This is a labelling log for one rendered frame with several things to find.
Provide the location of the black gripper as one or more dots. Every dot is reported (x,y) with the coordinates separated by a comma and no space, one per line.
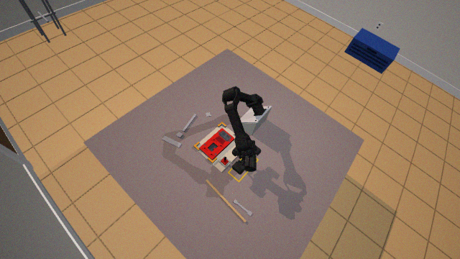
(239,166)

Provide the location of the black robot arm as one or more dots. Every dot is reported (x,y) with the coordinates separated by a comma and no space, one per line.
(245,147)

